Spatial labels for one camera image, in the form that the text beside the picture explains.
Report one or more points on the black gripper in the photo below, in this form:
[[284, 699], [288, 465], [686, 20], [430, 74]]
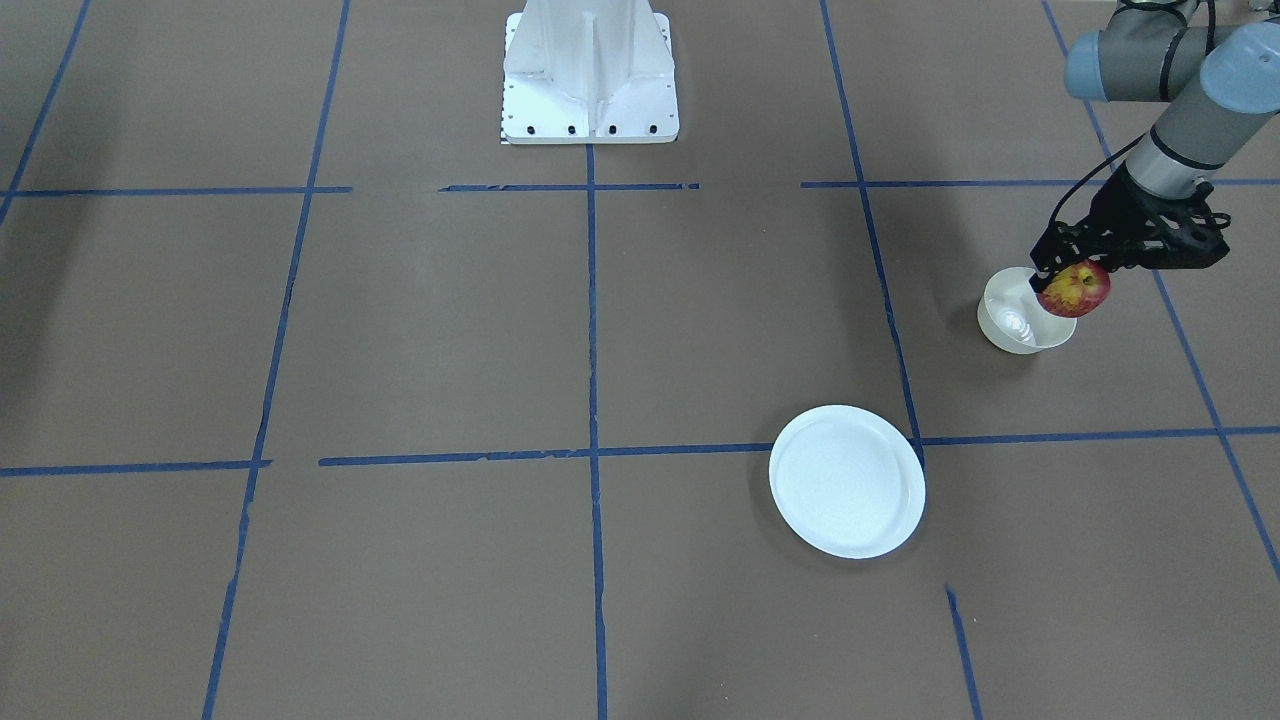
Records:
[[1118, 210]]

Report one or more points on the red yellow apple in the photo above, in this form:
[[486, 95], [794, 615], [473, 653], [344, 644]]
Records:
[[1076, 291]]

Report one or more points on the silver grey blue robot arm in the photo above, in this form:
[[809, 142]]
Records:
[[1219, 88]]

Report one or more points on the white bowl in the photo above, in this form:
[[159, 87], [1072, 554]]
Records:
[[1010, 317]]

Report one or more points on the white round plate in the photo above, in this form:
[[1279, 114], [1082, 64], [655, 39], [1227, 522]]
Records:
[[847, 482]]

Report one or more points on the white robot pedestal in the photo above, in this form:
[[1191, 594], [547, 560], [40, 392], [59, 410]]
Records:
[[579, 72]]

